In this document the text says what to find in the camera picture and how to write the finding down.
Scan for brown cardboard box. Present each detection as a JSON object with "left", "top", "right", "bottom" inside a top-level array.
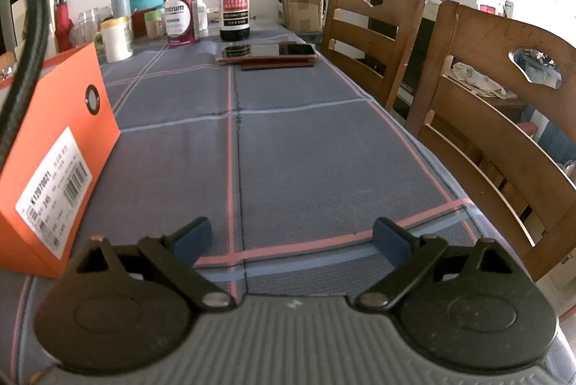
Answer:
[{"left": 279, "top": 0, "right": 325, "bottom": 32}]

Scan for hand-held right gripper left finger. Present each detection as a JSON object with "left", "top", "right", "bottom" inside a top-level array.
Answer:
[{"left": 74, "top": 216, "right": 237, "bottom": 314}]

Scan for white pill bottle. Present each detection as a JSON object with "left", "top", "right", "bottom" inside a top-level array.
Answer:
[{"left": 197, "top": 0, "right": 209, "bottom": 37}]

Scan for orange cardboard box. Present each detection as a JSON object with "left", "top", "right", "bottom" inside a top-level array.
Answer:
[{"left": 0, "top": 42, "right": 121, "bottom": 279}]

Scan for black smartphone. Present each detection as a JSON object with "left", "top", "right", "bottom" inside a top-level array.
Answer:
[{"left": 221, "top": 43, "right": 318, "bottom": 59}]

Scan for clear glass jar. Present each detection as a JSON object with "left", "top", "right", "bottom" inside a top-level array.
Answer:
[{"left": 77, "top": 8, "right": 100, "bottom": 46}]

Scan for white paper bag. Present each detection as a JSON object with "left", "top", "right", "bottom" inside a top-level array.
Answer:
[{"left": 10, "top": 0, "right": 58, "bottom": 55}]

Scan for grey plaid tablecloth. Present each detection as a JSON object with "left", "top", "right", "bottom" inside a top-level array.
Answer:
[{"left": 0, "top": 17, "right": 576, "bottom": 385}]

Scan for red umbrella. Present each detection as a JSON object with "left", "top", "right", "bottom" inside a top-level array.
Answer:
[{"left": 49, "top": 0, "right": 75, "bottom": 53}]

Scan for small jar with green lid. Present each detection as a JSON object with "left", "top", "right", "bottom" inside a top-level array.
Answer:
[{"left": 145, "top": 9, "right": 163, "bottom": 39}]

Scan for wooden chair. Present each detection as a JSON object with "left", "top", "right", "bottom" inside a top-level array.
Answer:
[
  {"left": 405, "top": 0, "right": 576, "bottom": 282},
  {"left": 320, "top": 0, "right": 426, "bottom": 107}
]

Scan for white canister with yellow lid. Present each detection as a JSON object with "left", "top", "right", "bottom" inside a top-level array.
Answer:
[{"left": 100, "top": 17, "right": 134, "bottom": 63}]

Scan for purple vitamin bottle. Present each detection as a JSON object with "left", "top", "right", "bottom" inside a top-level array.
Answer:
[{"left": 163, "top": 0, "right": 201, "bottom": 48}]

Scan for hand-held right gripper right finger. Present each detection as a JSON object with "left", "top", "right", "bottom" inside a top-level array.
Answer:
[{"left": 353, "top": 216, "right": 511, "bottom": 311}]

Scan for black cable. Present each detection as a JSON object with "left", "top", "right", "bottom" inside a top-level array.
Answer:
[{"left": 0, "top": 0, "right": 49, "bottom": 170}]

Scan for dark glass bottle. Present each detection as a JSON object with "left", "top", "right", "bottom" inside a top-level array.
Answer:
[{"left": 219, "top": 0, "right": 251, "bottom": 41}]

